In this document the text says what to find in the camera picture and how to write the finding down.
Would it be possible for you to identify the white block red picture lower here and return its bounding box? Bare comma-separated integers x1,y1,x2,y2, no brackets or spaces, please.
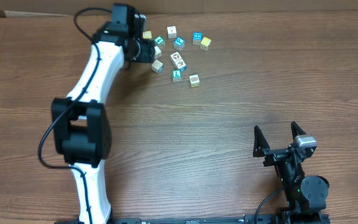
175,59,186,72

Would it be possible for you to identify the yellow block far right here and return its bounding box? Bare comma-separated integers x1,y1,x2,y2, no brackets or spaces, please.
200,37,211,51

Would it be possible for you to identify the yellow top block left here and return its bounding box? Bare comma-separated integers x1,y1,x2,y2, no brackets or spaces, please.
142,31,152,39

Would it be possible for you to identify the white block red picture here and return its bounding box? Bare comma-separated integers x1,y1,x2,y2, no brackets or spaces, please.
175,59,186,72
170,52,181,64

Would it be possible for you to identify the green letter L block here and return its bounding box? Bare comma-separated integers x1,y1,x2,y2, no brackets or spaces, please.
172,70,182,82

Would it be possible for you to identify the white block yellow side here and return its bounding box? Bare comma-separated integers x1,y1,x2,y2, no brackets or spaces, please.
189,74,200,88

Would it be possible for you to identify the white block red picture upper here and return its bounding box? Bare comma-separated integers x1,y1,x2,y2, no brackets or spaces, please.
170,52,181,64

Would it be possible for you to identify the green block number four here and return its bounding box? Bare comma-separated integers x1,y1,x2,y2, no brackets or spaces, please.
154,35,165,48

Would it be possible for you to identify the white engraved block blue side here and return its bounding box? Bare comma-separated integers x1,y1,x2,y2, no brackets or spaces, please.
152,60,164,74

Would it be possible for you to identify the blue block top right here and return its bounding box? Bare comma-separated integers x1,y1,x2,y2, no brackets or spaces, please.
192,32,203,45

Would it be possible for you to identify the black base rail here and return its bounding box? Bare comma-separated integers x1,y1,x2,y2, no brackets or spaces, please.
106,213,331,224

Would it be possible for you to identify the white block top centre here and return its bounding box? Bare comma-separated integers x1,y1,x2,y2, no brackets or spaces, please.
167,26,177,39

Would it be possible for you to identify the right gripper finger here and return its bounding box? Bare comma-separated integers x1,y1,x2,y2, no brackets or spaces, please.
253,125,270,157
291,121,306,139

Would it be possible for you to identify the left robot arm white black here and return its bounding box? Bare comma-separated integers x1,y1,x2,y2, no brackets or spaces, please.
45,3,155,223

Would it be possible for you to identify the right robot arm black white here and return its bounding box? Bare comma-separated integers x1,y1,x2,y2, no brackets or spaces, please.
253,121,330,224

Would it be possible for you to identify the blue letter P block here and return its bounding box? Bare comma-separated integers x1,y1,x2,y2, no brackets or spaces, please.
173,37,185,51

